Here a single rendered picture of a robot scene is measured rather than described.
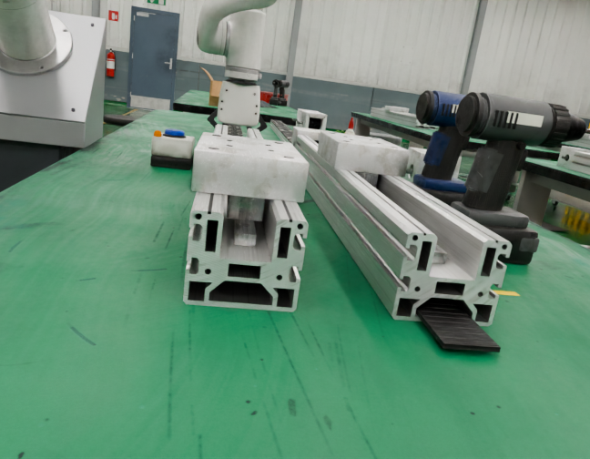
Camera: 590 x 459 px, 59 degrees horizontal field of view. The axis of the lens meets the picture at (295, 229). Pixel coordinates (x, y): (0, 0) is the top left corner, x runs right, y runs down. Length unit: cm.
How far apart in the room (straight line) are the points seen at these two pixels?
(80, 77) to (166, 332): 95
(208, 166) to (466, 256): 26
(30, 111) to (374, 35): 1168
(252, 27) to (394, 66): 1157
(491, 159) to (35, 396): 59
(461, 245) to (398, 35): 1234
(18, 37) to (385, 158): 83
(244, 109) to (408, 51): 1169
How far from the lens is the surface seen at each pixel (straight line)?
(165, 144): 108
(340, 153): 77
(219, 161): 50
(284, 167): 50
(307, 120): 218
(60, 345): 40
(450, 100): 95
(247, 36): 126
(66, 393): 35
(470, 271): 52
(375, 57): 1265
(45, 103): 127
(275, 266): 45
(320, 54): 1236
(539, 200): 287
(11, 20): 126
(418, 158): 114
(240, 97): 128
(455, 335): 47
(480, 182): 74
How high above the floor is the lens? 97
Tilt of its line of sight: 15 degrees down
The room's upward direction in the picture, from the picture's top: 8 degrees clockwise
